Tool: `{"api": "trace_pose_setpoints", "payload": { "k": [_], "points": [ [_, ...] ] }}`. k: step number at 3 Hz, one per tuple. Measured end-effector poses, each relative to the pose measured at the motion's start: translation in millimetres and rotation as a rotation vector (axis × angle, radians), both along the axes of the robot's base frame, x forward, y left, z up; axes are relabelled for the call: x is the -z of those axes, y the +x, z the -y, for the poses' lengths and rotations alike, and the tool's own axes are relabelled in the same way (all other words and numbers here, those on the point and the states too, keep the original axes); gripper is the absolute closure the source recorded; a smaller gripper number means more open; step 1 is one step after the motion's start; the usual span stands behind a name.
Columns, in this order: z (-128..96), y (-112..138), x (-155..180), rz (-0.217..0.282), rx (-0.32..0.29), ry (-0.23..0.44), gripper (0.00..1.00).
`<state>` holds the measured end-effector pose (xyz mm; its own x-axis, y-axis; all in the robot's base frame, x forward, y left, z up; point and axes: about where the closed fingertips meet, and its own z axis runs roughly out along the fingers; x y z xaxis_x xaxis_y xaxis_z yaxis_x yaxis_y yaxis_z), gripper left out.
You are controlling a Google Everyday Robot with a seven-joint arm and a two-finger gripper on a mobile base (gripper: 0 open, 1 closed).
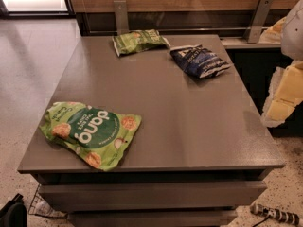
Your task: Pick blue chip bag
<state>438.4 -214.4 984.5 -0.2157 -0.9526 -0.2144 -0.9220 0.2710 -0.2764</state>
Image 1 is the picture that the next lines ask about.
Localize grey drawer cabinet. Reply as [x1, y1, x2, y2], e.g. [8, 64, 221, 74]
[19, 37, 284, 227]

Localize large green dang chip bag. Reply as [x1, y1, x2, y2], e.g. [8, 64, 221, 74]
[40, 102, 142, 171]

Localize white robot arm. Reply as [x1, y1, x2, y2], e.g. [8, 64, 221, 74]
[261, 0, 303, 128]

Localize wire basket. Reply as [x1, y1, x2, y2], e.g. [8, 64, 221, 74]
[28, 185, 67, 219]

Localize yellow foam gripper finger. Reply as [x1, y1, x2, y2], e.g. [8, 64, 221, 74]
[261, 61, 303, 128]

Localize left metal wall bracket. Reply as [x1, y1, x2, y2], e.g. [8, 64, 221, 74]
[114, 0, 129, 35]

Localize black bag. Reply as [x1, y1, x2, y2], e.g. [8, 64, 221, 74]
[0, 194, 27, 227]

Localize blue chip bag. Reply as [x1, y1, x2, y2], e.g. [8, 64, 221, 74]
[170, 44, 231, 79]

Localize white power strip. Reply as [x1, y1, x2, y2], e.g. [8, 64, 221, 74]
[250, 203, 303, 227]

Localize small green chip bag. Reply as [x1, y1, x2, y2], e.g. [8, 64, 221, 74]
[113, 29, 170, 57]

